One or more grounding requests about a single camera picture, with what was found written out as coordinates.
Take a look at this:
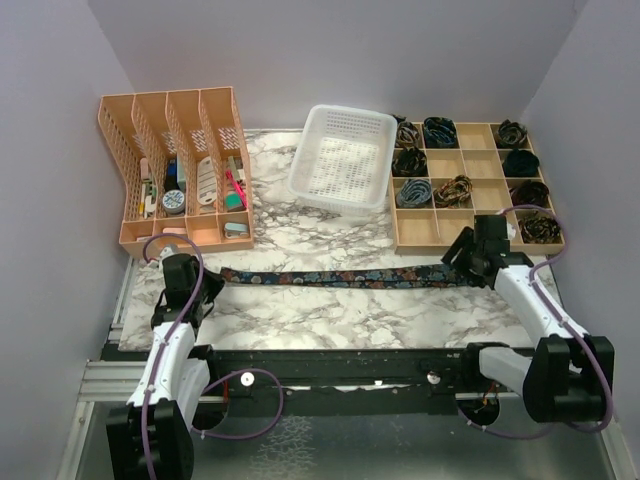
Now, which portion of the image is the navy floral tie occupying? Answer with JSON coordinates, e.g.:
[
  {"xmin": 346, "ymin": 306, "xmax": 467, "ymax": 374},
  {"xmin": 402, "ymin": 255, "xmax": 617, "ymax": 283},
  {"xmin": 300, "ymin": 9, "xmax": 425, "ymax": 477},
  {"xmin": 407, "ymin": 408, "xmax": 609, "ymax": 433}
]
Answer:
[{"xmin": 220, "ymin": 264, "xmax": 476, "ymax": 290}]

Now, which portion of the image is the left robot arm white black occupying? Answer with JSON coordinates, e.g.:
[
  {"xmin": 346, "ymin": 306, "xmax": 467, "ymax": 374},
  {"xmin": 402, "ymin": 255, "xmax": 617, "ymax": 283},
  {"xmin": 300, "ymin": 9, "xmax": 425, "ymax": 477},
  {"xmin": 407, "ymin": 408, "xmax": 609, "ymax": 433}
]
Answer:
[{"xmin": 106, "ymin": 253, "xmax": 224, "ymax": 479}]

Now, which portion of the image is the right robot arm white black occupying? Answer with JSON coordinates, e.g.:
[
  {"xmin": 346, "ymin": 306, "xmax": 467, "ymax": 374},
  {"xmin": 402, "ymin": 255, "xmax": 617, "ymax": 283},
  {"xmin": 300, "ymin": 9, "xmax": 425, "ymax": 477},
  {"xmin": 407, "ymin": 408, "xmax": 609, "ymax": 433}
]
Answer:
[{"xmin": 442, "ymin": 213, "xmax": 615, "ymax": 432}]

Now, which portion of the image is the rolled black gold tie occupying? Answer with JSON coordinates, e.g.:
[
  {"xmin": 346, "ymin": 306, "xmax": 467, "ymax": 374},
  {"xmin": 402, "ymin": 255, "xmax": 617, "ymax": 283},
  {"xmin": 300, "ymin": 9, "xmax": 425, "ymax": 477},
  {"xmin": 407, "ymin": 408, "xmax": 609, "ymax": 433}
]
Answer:
[{"xmin": 518, "ymin": 212, "xmax": 562, "ymax": 245}]

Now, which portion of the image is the rolled gold paisley tie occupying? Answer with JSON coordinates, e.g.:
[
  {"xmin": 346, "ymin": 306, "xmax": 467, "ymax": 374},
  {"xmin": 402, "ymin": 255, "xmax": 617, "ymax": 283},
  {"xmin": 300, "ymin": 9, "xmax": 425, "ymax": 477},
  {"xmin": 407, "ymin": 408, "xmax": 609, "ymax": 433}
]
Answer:
[{"xmin": 433, "ymin": 175, "xmax": 473, "ymax": 208}]

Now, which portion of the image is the rolled dark red tie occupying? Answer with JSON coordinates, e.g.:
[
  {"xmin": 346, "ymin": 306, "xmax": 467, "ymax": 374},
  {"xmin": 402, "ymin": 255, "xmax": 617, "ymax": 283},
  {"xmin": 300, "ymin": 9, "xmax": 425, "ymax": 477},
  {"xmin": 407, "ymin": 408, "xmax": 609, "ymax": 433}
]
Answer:
[{"xmin": 510, "ymin": 180, "xmax": 549, "ymax": 208}]

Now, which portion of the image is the round blue patterned tin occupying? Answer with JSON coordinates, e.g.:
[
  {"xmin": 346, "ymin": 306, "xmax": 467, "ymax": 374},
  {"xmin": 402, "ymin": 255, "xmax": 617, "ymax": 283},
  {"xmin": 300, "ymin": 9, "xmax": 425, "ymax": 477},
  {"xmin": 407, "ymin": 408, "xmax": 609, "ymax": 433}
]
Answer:
[{"xmin": 161, "ymin": 189, "xmax": 186, "ymax": 215}]

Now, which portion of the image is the rolled blue grey tie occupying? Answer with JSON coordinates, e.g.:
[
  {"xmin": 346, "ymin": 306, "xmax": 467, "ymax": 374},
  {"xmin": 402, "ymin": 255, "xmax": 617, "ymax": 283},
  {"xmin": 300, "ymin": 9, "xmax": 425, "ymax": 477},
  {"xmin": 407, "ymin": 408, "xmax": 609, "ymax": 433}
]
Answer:
[{"xmin": 395, "ymin": 178, "xmax": 432, "ymax": 209}]

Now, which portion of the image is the wooden compartment tray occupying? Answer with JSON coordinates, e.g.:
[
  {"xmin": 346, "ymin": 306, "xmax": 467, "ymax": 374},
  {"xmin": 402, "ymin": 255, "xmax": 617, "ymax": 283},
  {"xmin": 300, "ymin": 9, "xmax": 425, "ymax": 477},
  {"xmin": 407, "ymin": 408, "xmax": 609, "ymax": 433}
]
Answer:
[{"xmin": 389, "ymin": 117, "xmax": 565, "ymax": 255}]

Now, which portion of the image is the teal eraser block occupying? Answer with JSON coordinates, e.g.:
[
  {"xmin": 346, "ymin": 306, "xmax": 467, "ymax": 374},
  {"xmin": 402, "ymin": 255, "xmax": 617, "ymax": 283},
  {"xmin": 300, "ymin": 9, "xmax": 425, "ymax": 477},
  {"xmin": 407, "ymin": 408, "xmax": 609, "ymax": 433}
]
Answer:
[{"xmin": 225, "ymin": 193, "xmax": 245, "ymax": 212}]

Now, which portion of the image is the white perforated card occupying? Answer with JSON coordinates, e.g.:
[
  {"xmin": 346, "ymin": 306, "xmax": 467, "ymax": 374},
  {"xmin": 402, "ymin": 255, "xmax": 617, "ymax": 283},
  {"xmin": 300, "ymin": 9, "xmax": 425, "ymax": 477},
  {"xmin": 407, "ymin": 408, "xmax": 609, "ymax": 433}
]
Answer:
[{"xmin": 197, "ymin": 156, "xmax": 217, "ymax": 206}]

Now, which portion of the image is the rolled dark olive tie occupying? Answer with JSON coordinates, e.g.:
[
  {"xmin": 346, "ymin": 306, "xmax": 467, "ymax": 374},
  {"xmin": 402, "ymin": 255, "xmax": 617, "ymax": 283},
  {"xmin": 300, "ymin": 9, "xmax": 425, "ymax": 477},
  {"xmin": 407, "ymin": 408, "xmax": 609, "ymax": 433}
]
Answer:
[{"xmin": 391, "ymin": 147, "xmax": 428, "ymax": 177}]

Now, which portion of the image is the peach file organizer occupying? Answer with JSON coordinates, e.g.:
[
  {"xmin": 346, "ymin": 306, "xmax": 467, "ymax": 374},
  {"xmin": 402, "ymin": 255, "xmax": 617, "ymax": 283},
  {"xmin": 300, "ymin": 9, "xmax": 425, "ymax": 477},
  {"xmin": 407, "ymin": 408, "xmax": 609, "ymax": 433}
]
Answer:
[{"xmin": 98, "ymin": 87, "xmax": 255, "ymax": 259}]

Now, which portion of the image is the rolled teal dark tie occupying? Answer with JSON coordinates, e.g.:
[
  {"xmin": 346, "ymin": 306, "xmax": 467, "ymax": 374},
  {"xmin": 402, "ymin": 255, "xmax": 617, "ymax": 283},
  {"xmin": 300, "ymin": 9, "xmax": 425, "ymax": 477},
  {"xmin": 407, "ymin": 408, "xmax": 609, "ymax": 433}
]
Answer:
[{"xmin": 423, "ymin": 117, "xmax": 458, "ymax": 149}]

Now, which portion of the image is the rolled striped brown tie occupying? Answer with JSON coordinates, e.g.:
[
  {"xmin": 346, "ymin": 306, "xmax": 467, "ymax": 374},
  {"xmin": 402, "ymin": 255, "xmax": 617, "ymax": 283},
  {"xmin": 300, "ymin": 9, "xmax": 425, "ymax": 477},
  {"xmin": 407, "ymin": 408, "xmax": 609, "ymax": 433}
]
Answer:
[{"xmin": 395, "ymin": 120, "xmax": 421, "ymax": 148}]

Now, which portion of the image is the white plastic basket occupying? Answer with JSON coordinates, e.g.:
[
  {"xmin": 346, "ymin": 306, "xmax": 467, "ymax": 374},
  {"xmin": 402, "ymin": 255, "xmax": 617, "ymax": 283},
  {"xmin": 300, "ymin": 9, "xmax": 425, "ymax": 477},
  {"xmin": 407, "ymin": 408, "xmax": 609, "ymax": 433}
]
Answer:
[{"xmin": 287, "ymin": 104, "xmax": 397, "ymax": 216}]

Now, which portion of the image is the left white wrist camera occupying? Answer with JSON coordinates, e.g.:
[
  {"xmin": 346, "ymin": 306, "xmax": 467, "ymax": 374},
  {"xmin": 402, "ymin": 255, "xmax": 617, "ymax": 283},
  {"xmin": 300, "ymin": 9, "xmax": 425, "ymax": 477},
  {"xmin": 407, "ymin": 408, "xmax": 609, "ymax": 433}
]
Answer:
[{"xmin": 158, "ymin": 244, "xmax": 179, "ymax": 261}]

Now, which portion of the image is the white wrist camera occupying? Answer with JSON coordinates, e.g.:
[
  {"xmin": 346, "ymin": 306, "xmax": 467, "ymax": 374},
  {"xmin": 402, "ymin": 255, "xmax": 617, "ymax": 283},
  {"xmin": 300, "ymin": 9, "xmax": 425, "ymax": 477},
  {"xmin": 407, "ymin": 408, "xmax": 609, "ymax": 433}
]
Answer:
[
  {"xmin": 498, "ymin": 211, "xmax": 518, "ymax": 241},
  {"xmin": 158, "ymin": 244, "xmax": 179, "ymax": 261}
]

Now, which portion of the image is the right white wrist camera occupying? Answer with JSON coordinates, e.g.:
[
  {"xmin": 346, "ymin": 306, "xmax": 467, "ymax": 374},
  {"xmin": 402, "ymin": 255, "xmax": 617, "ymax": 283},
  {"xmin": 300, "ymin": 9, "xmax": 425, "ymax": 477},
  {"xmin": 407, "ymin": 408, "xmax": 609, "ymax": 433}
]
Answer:
[{"xmin": 498, "ymin": 211, "xmax": 518, "ymax": 241}]

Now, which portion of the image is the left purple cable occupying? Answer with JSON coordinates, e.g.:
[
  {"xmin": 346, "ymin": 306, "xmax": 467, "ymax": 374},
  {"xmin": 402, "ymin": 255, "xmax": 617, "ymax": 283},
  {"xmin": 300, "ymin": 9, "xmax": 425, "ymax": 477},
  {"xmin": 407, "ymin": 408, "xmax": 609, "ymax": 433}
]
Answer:
[{"xmin": 139, "ymin": 233, "xmax": 285, "ymax": 480}]

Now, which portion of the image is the purple cable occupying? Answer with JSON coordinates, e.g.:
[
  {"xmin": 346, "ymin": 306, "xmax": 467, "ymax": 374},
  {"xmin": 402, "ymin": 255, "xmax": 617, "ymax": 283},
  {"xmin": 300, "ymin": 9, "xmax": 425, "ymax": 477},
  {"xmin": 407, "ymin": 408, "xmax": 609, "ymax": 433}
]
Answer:
[
  {"xmin": 139, "ymin": 233, "xmax": 285, "ymax": 480},
  {"xmin": 457, "ymin": 204, "xmax": 615, "ymax": 440}
]

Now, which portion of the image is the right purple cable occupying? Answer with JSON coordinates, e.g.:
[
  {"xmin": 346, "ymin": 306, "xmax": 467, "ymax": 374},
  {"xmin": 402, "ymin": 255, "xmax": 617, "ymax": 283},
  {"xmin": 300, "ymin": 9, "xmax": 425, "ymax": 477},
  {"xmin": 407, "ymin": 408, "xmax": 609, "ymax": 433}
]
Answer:
[{"xmin": 457, "ymin": 204, "xmax": 615, "ymax": 440}]

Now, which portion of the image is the aluminium frame rail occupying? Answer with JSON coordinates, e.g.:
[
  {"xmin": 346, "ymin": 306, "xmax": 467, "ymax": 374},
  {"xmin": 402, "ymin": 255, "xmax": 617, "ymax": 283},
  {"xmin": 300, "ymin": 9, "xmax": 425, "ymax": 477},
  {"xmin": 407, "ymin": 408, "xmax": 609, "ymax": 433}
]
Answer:
[{"xmin": 79, "ymin": 353, "xmax": 614, "ymax": 401}]

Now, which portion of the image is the black metal base rail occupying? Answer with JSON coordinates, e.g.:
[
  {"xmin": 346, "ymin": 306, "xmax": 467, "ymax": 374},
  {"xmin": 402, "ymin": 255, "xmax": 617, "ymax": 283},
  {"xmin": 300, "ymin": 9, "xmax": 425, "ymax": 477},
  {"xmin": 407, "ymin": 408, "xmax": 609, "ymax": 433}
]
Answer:
[{"xmin": 99, "ymin": 344, "xmax": 584, "ymax": 417}]

